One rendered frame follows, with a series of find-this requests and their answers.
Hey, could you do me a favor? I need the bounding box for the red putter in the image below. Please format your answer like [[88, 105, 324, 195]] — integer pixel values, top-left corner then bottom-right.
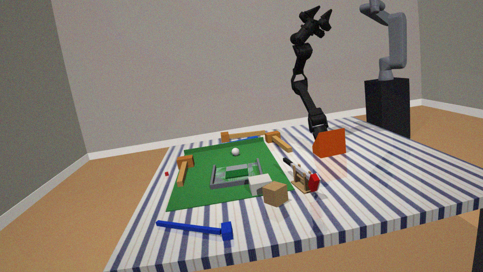
[[283, 158, 321, 192]]

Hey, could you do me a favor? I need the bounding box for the white golf ball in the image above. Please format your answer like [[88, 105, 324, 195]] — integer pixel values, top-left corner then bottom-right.
[[231, 148, 240, 156]]

